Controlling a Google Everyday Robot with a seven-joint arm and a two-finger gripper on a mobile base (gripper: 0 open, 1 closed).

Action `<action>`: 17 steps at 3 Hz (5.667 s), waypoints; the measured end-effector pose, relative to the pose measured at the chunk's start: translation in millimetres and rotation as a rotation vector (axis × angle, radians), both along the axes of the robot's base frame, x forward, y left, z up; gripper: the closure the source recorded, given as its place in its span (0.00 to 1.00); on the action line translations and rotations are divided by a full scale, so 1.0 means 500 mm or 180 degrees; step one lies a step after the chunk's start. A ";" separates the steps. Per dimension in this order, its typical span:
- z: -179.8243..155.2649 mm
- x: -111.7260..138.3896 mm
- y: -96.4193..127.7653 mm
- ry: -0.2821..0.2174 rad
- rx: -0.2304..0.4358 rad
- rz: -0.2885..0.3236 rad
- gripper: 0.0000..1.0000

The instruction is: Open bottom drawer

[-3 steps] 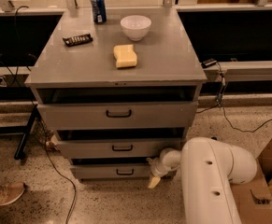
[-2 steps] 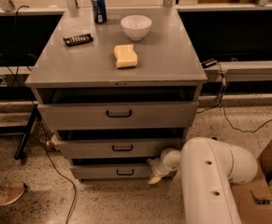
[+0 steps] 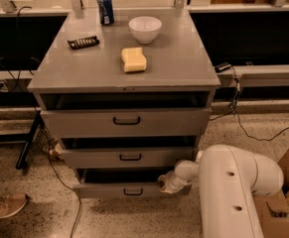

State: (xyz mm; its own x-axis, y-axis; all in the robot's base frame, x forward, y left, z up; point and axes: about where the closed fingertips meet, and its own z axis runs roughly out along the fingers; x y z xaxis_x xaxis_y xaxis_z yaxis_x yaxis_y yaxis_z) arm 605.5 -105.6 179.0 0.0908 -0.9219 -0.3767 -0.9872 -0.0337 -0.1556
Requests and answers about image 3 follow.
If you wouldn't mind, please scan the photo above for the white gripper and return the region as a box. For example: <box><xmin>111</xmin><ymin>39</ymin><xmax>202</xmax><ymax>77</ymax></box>
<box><xmin>158</xmin><ymin>172</ymin><xmax>192</xmax><ymax>193</ymax></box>

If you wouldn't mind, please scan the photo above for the grey bottom drawer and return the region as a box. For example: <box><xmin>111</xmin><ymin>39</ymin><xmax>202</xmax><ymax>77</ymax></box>
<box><xmin>73</xmin><ymin>167</ymin><xmax>191</xmax><ymax>198</ymax></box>

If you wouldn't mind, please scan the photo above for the grey drawer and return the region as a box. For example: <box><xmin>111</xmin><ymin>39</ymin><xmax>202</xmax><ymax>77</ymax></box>
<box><xmin>62</xmin><ymin>147</ymin><xmax>198</xmax><ymax>169</ymax></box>
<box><xmin>41</xmin><ymin>108</ymin><xmax>211</xmax><ymax>138</ymax></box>
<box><xmin>73</xmin><ymin>167</ymin><xmax>191</xmax><ymax>198</ymax></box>

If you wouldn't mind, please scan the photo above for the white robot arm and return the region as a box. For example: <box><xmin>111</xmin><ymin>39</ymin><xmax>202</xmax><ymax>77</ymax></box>
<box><xmin>158</xmin><ymin>145</ymin><xmax>284</xmax><ymax>238</ymax></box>

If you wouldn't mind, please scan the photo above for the grey middle drawer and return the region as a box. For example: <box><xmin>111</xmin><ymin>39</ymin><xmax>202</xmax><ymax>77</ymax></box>
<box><xmin>62</xmin><ymin>147</ymin><xmax>198</xmax><ymax>169</ymax></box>

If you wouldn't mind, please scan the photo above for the grey top drawer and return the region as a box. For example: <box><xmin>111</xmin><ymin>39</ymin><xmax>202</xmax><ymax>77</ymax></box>
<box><xmin>41</xmin><ymin>108</ymin><xmax>211</xmax><ymax>138</ymax></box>

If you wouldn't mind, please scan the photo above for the grey drawer cabinet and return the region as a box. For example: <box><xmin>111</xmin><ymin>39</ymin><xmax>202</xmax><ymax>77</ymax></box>
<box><xmin>26</xmin><ymin>7</ymin><xmax>221</xmax><ymax>193</ymax></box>

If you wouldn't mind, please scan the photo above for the cardboard box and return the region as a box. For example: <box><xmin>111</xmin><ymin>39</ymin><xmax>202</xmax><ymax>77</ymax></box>
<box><xmin>254</xmin><ymin>149</ymin><xmax>289</xmax><ymax>238</ymax></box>

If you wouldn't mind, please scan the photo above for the yellow sponge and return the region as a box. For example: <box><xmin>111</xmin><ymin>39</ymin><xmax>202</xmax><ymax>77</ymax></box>
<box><xmin>121</xmin><ymin>48</ymin><xmax>147</xmax><ymax>72</ymax></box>

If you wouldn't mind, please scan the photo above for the black power adapter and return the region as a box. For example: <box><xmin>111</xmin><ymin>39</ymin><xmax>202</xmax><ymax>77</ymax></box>
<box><xmin>215</xmin><ymin>62</ymin><xmax>231</xmax><ymax>73</ymax></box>

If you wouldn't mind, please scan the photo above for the black table leg left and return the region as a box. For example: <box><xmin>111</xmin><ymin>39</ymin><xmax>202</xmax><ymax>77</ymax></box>
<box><xmin>0</xmin><ymin>111</ymin><xmax>43</xmax><ymax>170</ymax></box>

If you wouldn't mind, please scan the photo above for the white bowl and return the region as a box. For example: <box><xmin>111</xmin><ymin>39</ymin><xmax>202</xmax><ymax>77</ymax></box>
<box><xmin>128</xmin><ymin>16</ymin><xmax>162</xmax><ymax>44</ymax></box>

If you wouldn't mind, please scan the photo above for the dark snack bar packet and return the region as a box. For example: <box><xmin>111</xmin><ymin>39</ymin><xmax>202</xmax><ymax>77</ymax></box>
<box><xmin>68</xmin><ymin>36</ymin><xmax>99</xmax><ymax>50</ymax></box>

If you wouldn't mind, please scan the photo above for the tan shoe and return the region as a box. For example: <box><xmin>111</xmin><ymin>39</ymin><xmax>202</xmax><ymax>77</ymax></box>
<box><xmin>0</xmin><ymin>193</ymin><xmax>28</xmax><ymax>219</ymax></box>

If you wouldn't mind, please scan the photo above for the blue soda can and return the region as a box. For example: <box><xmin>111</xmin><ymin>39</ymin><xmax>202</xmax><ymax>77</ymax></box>
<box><xmin>96</xmin><ymin>0</ymin><xmax>114</xmax><ymax>25</ymax></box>

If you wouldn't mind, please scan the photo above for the black cable left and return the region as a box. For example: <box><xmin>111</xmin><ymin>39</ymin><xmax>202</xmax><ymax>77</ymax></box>
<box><xmin>0</xmin><ymin>5</ymin><xmax>83</xmax><ymax>238</ymax></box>

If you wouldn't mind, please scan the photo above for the black cable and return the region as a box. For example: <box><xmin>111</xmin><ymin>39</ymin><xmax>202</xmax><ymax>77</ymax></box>
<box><xmin>0</xmin><ymin>5</ymin><xmax>83</xmax><ymax>238</ymax></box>
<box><xmin>209</xmin><ymin>66</ymin><xmax>289</xmax><ymax>143</ymax></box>

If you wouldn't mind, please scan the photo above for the black cable right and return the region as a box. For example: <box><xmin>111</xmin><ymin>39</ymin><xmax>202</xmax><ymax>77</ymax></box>
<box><xmin>209</xmin><ymin>66</ymin><xmax>289</xmax><ymax>143</ymax></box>

